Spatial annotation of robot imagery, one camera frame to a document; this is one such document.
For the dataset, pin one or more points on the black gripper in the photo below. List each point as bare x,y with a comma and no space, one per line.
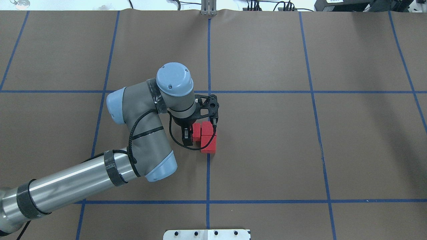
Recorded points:
184,124

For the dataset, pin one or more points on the red block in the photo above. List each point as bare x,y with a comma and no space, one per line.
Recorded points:
211,147
207,128
196,132

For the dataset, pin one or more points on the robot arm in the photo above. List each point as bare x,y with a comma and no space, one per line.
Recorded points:
148,152

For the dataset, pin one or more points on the white pillar base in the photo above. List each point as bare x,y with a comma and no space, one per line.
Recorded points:
207,234

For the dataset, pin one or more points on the black box with label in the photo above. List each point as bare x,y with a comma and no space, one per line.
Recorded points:
341,5

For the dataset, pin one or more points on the aluminium frame post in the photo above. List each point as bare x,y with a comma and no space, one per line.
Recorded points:
208,8

